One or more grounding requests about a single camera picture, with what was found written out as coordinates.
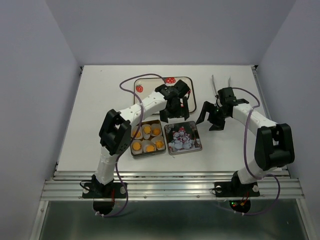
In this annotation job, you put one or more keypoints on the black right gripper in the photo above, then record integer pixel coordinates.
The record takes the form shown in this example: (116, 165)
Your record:
(217, 125)

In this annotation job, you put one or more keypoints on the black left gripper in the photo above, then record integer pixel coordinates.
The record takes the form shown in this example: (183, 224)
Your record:
(164, 114)

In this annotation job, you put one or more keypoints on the gold tin lid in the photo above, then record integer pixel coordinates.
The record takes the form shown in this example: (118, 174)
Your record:
(182, 138)

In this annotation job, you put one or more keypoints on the swirl cookie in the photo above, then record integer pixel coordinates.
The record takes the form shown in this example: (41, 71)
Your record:
(156, 131)

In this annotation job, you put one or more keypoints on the square cookie tin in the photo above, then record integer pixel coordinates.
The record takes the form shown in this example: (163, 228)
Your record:
(150, 122)

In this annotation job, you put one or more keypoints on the metal tongs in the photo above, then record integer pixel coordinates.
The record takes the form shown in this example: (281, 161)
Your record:
(220, 83)

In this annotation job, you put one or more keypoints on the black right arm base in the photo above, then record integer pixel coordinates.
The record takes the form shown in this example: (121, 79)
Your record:
(229, 189)

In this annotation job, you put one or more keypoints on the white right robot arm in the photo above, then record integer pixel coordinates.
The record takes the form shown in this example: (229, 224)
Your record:
(274, 147)

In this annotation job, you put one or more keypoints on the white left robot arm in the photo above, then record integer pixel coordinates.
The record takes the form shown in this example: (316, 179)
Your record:
(115, 132)

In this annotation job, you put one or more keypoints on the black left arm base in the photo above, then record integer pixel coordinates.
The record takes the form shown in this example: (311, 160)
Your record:
(114, 190)

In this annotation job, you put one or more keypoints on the white paper cup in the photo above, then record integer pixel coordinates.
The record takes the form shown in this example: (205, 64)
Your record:
(156, 126)
(145, 143)
(136, 128)
(136, 152)
(146, 136)
(159, 138)

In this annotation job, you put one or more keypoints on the strawberry print tray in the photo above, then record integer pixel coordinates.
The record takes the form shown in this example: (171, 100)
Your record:
(145, 85)

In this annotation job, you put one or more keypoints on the aluminium rail frame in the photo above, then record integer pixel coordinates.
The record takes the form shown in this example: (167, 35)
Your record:
(170, 198)

